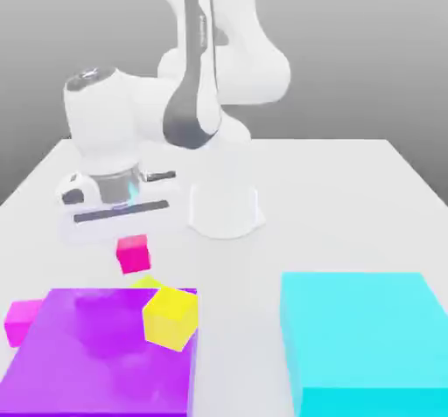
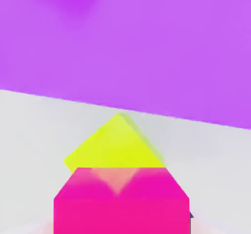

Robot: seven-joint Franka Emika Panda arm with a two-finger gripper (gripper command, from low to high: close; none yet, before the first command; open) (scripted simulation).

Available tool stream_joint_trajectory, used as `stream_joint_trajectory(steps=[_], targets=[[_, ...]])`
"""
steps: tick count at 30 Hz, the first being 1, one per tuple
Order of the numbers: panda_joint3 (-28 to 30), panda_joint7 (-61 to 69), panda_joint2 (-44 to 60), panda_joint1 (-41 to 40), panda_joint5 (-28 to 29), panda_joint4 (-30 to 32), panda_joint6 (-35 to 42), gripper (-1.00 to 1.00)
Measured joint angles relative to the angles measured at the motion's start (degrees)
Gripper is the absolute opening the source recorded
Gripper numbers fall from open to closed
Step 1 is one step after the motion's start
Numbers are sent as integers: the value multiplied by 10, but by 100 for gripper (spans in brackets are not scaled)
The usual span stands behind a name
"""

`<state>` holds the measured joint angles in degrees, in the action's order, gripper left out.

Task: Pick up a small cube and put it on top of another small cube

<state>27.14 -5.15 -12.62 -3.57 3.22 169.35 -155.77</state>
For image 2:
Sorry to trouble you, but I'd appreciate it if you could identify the large purple box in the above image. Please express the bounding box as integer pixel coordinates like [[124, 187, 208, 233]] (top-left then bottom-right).
[[0, 0, 251, 130]]

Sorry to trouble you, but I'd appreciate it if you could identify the small lime yellow cube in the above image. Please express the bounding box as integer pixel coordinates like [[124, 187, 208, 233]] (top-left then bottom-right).
[[62, 112, 166, 175]]

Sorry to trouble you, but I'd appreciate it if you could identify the small pink cube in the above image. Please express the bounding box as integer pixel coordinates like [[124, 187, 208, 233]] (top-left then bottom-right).
[[53, 167, 190, 234]]

